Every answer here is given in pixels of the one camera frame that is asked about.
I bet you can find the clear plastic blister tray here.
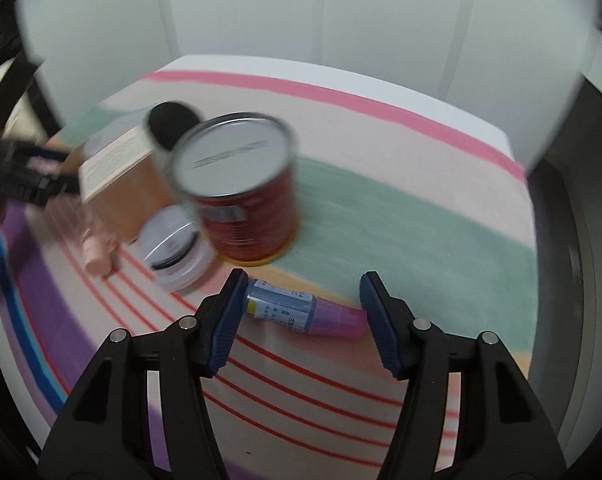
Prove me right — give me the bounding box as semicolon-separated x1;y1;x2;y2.
82;127;127;160

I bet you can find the red tin can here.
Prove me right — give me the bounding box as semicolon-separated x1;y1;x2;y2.
166;112;301;266

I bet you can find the colourful striped cloth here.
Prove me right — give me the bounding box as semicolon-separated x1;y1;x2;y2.
0;56;538;479

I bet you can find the pink cosmetic tube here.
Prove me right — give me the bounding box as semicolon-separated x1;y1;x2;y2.
80;220;118;278

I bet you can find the blue bottle with purple cap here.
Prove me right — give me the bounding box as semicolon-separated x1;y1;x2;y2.
243;280;367;339

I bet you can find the beige cardboard product box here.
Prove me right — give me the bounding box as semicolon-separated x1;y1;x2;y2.
78;126;177;243

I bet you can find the white round compact case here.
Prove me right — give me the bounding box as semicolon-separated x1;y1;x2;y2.
137;205;216;292

